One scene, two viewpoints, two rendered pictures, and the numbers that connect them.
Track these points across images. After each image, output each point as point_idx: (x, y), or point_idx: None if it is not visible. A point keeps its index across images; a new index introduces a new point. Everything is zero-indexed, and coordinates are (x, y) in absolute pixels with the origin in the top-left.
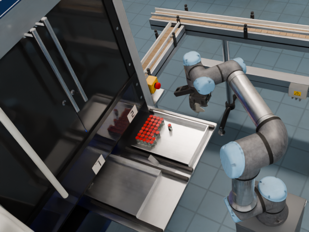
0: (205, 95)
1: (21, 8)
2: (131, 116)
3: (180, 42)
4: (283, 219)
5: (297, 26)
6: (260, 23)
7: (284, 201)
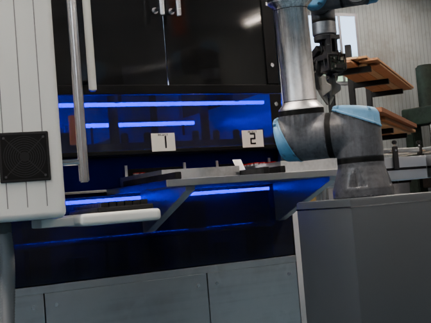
0: (331, 51)
1: None
2: (248, 140)
3: (409, 172)
4: (367, 183)
5: None
6: None
7: (366, 129)
